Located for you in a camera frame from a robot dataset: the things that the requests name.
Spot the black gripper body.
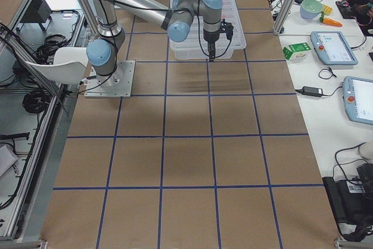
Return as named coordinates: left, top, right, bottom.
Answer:
left=203, top=19, right=234, bottom=44

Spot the clear plastic box lid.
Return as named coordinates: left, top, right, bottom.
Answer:
left=170, top=0, right=246, bottom=60

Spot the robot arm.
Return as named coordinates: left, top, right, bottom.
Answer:
left=84, top=0, right=243, bottom=94

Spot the clear plastic storage box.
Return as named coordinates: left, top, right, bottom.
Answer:
left=168, top=0, right=246, bottom=61

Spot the green milk carton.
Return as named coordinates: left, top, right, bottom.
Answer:
left=283, top=42, right=311, bottom=61

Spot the green blue bowl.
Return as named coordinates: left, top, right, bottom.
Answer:
left=300, top=0, right=323, bottom=19

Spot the black power adapter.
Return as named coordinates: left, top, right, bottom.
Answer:
left=295, top=86, right=323, bottom=97

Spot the toy carrot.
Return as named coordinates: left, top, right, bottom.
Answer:
left=319, top=12, right=343, bottom=27

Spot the far teach pendant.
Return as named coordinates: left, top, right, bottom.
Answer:
left=310, top=31, right=358, bottom=66

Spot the teach pendant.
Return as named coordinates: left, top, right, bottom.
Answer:
left=310, top=31, right=358, bottom=66
left=342, top=76, right=372, bottom=125

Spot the white chair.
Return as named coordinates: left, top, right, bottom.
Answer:
left=26, top=47, right=88, bottom=85

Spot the near teach pendant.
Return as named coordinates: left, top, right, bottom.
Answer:
left=342, top=76, right=372, bottom=125

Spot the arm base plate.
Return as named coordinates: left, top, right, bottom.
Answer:
left=83, top=61, right=136, bottom=98

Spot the black cable coil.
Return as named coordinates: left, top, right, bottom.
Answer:
left=22, top=90, right=49, bottom=114

